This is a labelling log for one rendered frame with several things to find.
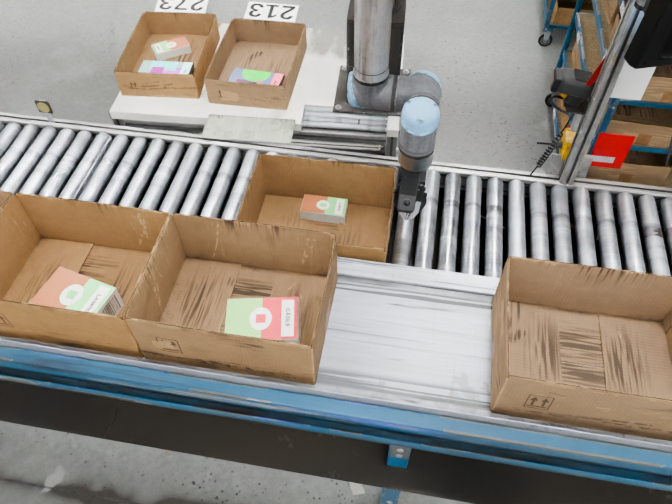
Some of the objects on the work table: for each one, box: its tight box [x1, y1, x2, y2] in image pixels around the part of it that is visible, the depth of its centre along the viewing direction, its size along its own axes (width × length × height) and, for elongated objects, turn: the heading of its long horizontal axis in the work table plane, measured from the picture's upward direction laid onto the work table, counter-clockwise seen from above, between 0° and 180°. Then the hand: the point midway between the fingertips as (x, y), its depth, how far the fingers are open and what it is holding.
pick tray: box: [114, 11, 220, 99], centre depth 221 cm, size 28×38×10 cm
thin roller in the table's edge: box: [303, 121, 386, 132], centre depth 204 cm, size 2×28×2 cm, turn 84°
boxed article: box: [151, 36, 191, 61], centre depth 228 cm, size 7×13×4 cm, turn 116°
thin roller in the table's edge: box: [305, 111, 386, 121], centre depth 208 cm, size 2×28×2 cm, turn 84°
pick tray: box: [204, 18, 307, 110], centre depth 217 cm, size 28×38×10 cm
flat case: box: [138, 60, 194, 74], centre depth 217 cm, size 14×19×2 cm
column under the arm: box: [333, 0, 411, 117], centre depth 201 cm, size 26×26×33 cm
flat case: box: [227, 68, 285, 85], centre depth 214 cm, size 14×19×2 cm
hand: (407, 218), depth 171 cm, fingers closed
